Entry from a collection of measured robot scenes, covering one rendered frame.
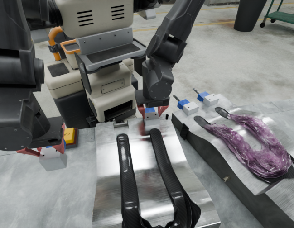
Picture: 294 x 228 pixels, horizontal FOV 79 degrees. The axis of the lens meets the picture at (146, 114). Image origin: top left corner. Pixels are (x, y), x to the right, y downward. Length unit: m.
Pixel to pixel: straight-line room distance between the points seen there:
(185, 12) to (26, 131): 0.39
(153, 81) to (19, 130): 0.28
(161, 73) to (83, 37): 0.38
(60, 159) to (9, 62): 0.26
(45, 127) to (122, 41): 0.48
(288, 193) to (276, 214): 0.06
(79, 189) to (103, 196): 0.16
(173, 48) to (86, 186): 0.48
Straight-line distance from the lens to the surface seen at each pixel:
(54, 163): 0.53
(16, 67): 0.35
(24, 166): 0.75
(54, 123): 0.46
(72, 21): 0.71
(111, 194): 0.48
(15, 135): 0.34
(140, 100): 0.53
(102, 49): 0.75
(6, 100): 0.36
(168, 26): 0.46
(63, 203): 0.63
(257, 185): 0.60
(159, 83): 0.42
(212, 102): 0.77
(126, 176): 0.52
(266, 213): 0.59
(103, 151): 0.57
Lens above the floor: 1.35
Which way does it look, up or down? 44 degrees down
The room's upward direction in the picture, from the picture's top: straight up
